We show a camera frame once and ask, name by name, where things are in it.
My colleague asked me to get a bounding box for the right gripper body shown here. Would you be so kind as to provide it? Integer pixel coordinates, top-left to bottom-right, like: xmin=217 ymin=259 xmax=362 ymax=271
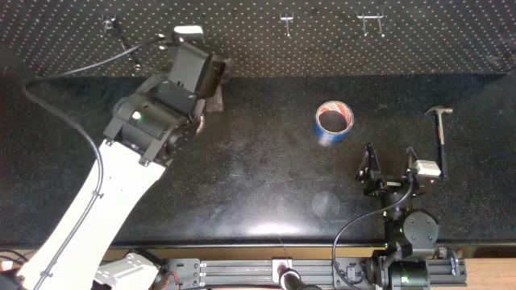
xmin=356 ymin=170 xmax=421 ymax=197

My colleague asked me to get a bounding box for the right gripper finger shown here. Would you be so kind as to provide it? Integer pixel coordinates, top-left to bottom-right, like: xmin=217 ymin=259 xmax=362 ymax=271
xmin=354 ymin=143 xmax=382 ymax=181
xmin=405 ymin=147 xmax=420 ymax=172

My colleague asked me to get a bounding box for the roll of blue tape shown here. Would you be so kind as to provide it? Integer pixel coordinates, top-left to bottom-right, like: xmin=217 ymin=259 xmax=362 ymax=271
xmin=314 ymin=100 xmax=356 ymax=143

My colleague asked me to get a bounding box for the black pegboard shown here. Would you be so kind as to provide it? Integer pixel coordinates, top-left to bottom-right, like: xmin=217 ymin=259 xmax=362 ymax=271
xmin=0 ymin=0 xmax=516 ymax=78

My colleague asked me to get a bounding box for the hammer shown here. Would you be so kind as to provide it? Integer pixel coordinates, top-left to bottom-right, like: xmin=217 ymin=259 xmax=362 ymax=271
xmin=424 ymin=105 xmax=455 ymax=180

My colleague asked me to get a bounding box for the metal hook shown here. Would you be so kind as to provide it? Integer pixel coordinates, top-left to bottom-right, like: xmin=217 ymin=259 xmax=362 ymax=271
xmin=101 ymin=14 xmax=117 ymax=36
xmin=279 ymin=12 xmax=294 ymax=38
xmin=356 ymin=10 xmax=386 ymax=39

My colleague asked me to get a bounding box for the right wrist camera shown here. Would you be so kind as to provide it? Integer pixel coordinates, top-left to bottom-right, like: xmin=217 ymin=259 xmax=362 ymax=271
xmin=410 ymin=159 xmax=443 ymax=188

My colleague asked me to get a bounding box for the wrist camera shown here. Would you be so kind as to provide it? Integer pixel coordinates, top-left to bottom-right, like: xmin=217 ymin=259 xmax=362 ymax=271
xmin=410 ymin=159 xmax=443 ymax=188
xmin=173 ymin=24 xmax=205 ymax=40

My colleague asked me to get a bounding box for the black cable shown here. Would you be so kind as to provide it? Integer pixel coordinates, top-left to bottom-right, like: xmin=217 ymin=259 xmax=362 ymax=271
xmin=23 ymin=35 xmax=167 ymax=194
xmin=331 ymin=179 xmax=416 ymax=289

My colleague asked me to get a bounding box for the mounting rail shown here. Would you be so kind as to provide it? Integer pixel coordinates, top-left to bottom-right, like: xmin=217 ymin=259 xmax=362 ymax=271
xmin=0 ymin=247 xmax=469 ymax=290

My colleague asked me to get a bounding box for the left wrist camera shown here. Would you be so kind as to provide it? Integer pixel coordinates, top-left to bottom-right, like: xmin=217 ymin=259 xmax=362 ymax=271
xmin=173 ymin=24 xmax=205 ymax=40

